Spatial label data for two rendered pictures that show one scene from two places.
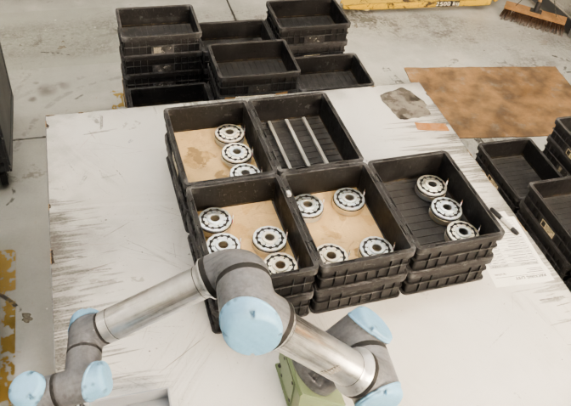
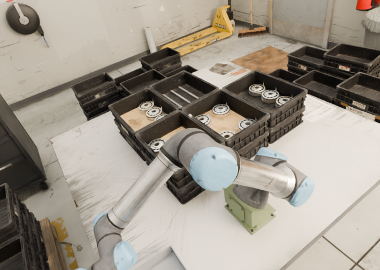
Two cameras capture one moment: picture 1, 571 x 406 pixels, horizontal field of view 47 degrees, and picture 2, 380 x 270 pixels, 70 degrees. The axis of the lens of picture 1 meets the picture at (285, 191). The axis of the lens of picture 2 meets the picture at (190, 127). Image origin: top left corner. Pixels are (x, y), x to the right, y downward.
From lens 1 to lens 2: 59 cm
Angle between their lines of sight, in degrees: 7
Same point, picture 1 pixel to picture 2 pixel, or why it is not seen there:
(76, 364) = (106, 251)
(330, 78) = not seen: hidden behind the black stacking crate
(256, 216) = not seen: hidden behind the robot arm
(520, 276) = (320, 113)
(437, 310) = (291, 144)
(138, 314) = (134, 200)
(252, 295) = (207, 146)
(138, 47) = (87, 98)
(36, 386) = not seen: outside the picture
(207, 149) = (138, 117)
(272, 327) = (229, 161)
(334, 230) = (221, 126)
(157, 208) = (124, 156)
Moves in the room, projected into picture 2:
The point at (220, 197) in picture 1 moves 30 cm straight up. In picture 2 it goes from (155, 133) to (140, 86)
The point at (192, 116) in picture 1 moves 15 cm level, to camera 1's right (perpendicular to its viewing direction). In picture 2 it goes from (124, 105) to (146, 99)
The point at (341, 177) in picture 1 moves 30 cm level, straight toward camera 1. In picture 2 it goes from (211, 100) to (221, 130)
